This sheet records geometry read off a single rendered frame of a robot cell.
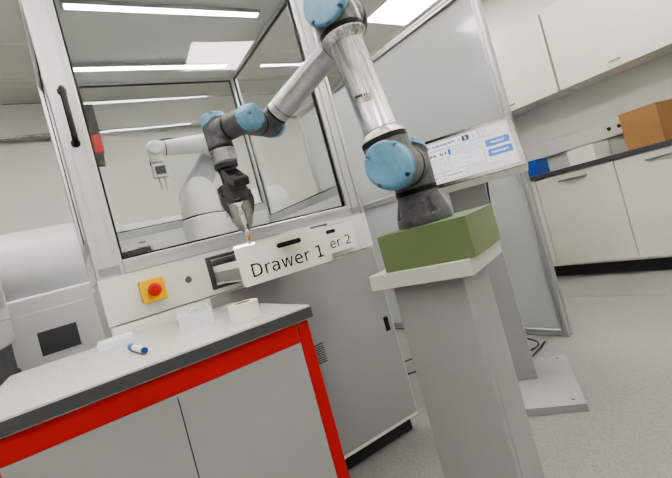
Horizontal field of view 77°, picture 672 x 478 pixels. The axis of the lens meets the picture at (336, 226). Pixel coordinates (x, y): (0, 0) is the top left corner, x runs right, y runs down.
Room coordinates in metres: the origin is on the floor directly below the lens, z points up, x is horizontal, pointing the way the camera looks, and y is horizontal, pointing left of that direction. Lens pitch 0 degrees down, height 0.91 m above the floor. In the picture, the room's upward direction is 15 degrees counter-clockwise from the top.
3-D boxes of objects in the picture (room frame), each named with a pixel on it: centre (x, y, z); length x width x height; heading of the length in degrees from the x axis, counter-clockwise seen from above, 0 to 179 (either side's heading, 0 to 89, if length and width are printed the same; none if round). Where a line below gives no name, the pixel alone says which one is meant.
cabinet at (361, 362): (1.95, 0.54, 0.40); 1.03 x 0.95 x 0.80; 122
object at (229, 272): (1.42, 0.27, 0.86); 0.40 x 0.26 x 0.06; 32
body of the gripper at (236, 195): (1.28, 0.27, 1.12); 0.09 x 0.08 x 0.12; 27
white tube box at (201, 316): (1.13, 0.42, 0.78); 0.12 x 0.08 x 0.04; 21
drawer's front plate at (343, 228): (1.68, 0.06, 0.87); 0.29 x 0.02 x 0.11; 122
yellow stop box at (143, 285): (1.32, 0.60, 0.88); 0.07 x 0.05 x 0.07; 122
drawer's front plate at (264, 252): (1.24, 0.16, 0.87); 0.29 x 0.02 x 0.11; 122
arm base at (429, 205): (1.18, -0.24, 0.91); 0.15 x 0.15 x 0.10
